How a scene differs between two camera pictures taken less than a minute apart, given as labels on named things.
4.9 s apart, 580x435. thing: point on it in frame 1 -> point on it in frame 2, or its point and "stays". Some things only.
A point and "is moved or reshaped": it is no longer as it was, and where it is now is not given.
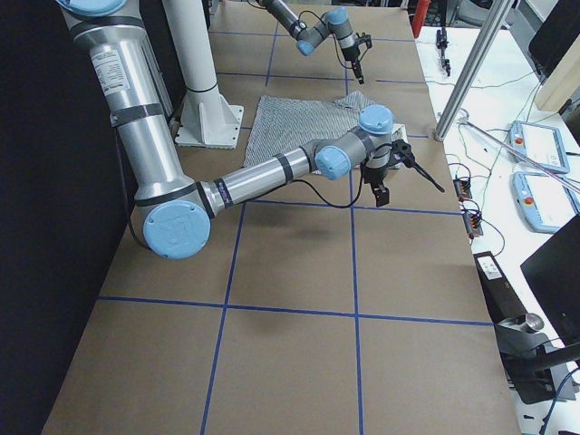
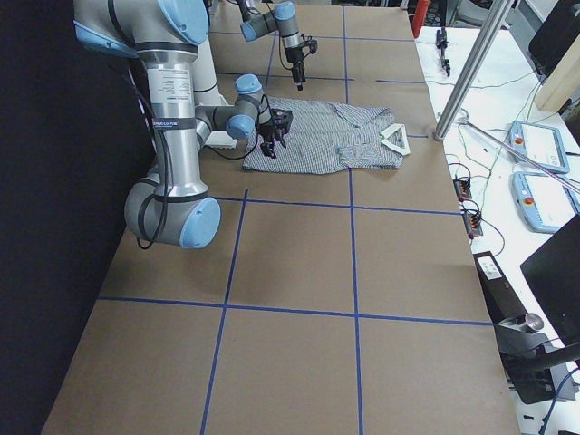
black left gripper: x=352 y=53 -> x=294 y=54
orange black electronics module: x=462 y=188 stays
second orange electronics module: x=472 y=225 stays
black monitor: x=554 y=274 stays
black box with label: x=503 y=302 stays
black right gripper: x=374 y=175 -> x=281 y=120
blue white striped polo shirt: x=284 y=123 is moved or reshaped
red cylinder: x=419 y=16 stays
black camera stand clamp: x=533 y=362 stays
